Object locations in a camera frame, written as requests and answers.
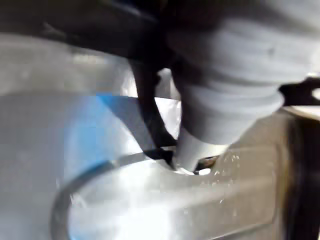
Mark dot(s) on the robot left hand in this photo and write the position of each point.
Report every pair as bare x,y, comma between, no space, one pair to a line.
225,62

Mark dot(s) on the black plastic housing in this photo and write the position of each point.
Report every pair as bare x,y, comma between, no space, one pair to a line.
297,91

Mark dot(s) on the silver robot leg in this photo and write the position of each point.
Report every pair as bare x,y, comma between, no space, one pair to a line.
175,205

